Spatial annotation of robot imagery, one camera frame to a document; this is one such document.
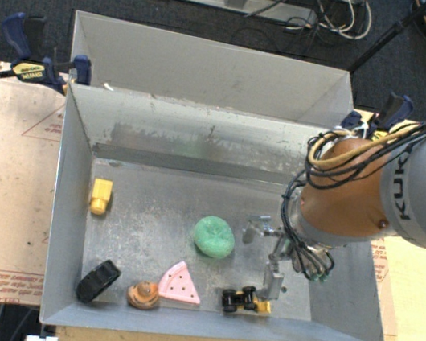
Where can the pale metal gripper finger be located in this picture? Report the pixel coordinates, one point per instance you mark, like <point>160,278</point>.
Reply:
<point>252,229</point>
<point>273,284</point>

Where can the yellow and black toy vehicle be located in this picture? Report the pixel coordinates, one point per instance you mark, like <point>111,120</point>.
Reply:
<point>243,299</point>

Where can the green round sponge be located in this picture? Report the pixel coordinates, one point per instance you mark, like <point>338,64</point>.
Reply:
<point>214,237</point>

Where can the grey metal bin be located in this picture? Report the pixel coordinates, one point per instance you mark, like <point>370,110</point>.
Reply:
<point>175,200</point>

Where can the pink toy wedge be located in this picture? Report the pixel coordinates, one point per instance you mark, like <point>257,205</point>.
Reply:
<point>178,286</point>

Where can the brown toy snail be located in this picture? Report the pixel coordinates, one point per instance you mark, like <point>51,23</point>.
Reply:
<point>142,295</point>

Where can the yellow toy block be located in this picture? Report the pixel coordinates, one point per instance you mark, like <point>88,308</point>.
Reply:
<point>101,192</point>

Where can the brown cardboard board, red print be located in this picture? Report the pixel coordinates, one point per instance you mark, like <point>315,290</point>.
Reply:
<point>9,191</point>

